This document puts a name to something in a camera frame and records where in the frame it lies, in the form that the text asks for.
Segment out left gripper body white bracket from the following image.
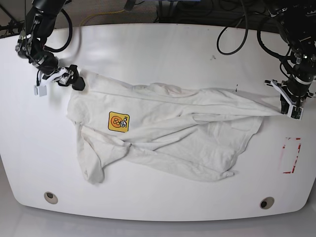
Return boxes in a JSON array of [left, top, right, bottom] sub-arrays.
[[265, 74, 315, 108]]

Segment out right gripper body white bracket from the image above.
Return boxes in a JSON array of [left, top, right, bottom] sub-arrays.
[[37, 67, 75, 86]]

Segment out white printed T-shirt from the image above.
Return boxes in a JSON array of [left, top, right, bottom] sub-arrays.
[[67, 71, 279, 184]]

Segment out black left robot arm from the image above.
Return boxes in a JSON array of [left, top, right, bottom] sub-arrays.
[[257, 0, 316, 119]]

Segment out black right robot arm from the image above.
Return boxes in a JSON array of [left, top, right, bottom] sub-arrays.
[[15, 0, 85, 96]]

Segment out red tape rectangle marking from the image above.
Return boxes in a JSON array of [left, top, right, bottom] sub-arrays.
[[278, 137, 302, 174]]

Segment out black tripod stand left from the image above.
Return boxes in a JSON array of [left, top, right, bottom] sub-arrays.
[[0, 0, 26, 38]]

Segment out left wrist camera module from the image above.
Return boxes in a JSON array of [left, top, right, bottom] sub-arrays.
[[287, 105, 304, 120]]

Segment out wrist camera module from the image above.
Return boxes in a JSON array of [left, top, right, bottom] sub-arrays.
[[287, 105, 304, 120], [34, 85, 47, 97]]

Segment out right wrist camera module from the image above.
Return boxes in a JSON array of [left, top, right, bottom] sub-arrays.
[[34, 85, 47, 97]]

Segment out black cable loop left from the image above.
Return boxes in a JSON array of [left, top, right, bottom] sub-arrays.
[[44, 9, 74, 53]]

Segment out black cable loop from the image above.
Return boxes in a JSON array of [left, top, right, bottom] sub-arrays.
[[216, 0, 250, 55], [44, 9, 74, 53]]

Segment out yellow cable on floor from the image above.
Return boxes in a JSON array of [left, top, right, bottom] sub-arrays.
[[80, 8, 124, 25]]

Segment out right table cable grommet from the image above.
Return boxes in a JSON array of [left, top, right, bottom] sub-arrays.
[[260, 197, 275, 210]]

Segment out table cable grommet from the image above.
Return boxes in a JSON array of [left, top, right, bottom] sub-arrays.
[[260, 197, 275, 210], [44, 192, 58, 204]]

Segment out black cable loop right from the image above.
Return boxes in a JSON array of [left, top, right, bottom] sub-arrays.
[[216, 0, 250, 55]]

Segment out left table cable grommet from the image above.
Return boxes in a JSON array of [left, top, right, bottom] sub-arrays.
[[44, 192, 58, 204]]

